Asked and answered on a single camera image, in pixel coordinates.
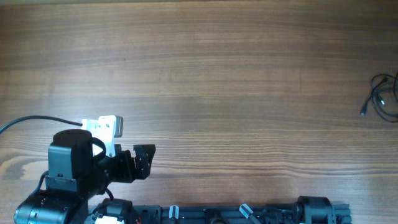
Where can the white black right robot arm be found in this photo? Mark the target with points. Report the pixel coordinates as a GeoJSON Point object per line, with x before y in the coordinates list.
{"type": "Point", "coordinates": [314, 210]}

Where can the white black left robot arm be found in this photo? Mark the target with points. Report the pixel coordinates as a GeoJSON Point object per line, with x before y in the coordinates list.
{"type": "Point", "coordinates": [75, 175]}

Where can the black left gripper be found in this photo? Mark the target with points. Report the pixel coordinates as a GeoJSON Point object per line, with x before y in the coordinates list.
{"type": "Point", "coordinates": [129, 165]}

